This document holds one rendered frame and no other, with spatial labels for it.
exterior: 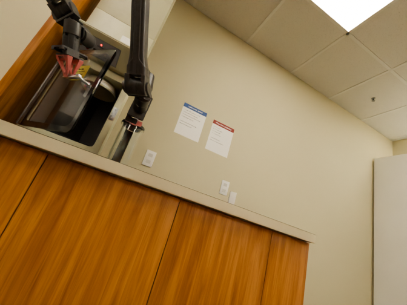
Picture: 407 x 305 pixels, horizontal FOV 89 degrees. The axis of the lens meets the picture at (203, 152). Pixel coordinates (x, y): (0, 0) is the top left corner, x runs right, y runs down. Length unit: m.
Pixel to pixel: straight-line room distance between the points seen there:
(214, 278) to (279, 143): 1.51
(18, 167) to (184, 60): 1.46
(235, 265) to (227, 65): 1.69
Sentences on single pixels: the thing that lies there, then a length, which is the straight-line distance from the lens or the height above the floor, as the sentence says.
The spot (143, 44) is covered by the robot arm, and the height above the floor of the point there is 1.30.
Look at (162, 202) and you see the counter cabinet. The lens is 0.78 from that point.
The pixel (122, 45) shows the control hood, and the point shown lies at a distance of 1.17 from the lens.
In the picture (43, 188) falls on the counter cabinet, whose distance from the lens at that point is 0.79.
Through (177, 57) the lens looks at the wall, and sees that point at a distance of 1.91.
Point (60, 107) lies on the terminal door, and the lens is 0.98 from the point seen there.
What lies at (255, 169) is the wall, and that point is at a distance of 1.88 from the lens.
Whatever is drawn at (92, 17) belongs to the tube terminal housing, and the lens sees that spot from 1.39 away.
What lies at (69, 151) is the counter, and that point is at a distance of 0.76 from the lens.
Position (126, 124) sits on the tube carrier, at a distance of 0.99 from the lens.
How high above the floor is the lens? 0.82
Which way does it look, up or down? 19 degrees up
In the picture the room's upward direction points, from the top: 17 degrees clockwise
